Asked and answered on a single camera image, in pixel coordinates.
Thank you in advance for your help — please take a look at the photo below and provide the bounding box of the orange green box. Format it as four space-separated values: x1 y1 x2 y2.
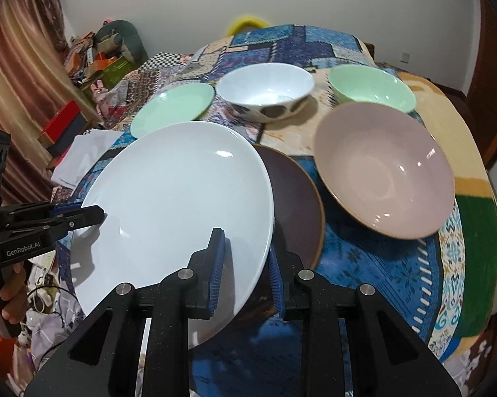
85 56 138 89

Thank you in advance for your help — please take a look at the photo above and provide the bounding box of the person's left hand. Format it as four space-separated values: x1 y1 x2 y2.
0 263 29 325

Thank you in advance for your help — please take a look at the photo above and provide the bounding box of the patchwork patterned tablecloth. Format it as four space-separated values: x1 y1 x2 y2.
69 24 497 396

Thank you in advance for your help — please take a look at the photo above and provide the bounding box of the yellow round object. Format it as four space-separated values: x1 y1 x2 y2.
226 16 270 37

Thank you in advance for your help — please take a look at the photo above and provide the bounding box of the pink ceramic bowl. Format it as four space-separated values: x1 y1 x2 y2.
313 102 455 239

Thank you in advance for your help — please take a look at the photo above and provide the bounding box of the red box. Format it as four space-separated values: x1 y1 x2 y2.
38 101 88 158

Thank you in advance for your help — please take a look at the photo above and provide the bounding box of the small green plate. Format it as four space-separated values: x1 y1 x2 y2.
130 82 215 139

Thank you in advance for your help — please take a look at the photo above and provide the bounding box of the large white plate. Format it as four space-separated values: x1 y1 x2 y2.
71 122 274 347

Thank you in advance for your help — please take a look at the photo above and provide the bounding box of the green bowl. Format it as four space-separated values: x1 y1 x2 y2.
327 65 417 114

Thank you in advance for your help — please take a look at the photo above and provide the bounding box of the dark brown plate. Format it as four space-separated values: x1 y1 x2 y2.
255 145 325 269

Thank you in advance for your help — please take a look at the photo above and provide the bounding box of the brown striped curtain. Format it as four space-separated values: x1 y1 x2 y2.
0 0 98 203

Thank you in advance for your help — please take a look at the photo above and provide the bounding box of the white paper sheet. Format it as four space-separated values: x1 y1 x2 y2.
51 129 123 189

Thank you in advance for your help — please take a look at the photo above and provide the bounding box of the white patterned bowl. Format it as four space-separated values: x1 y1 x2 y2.
215 63 315 124

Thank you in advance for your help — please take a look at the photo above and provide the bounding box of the pink bunny toy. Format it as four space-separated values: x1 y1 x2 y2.
90 79 108 104

